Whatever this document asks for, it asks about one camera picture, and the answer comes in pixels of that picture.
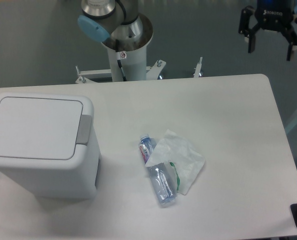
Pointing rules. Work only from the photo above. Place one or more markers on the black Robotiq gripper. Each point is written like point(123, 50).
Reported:
point(271, 15)

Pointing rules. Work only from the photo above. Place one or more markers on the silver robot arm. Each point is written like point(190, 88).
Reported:
point(100, 18)

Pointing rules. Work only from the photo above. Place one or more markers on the white plastic trash can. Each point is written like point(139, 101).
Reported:
point(74, 178)

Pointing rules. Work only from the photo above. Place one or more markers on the white trash can lid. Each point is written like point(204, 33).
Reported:
point(39, 128)

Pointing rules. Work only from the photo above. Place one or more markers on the white crumpled tissue paper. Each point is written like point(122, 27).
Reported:
point(180, 158)

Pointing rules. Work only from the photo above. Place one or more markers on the clear plastic water bottle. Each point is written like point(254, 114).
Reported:
point(159, 177)

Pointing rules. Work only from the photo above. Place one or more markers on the grey lid push button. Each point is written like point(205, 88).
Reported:
point(84, 129)

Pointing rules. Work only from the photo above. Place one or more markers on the white pedestal base frame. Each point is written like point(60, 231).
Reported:
point(122, 73)

